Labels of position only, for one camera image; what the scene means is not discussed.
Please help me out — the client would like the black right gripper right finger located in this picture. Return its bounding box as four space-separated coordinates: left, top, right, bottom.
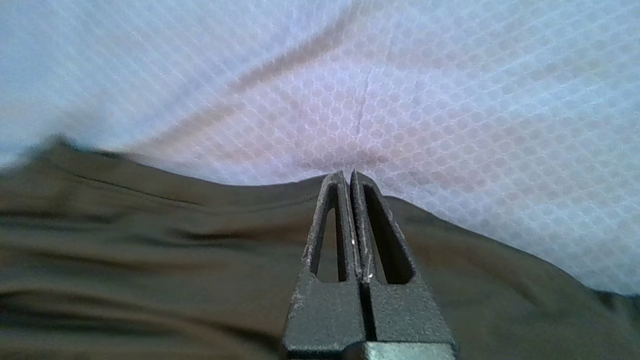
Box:
349 170 458 351

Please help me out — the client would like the blue bed sheet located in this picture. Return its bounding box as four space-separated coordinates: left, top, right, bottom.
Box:
0 0 640 296

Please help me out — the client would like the black t-shirt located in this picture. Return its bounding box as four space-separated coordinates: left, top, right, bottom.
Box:
0 135 640 360

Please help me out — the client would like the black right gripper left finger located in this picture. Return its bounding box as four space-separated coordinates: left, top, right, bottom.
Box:
281 170 369 360

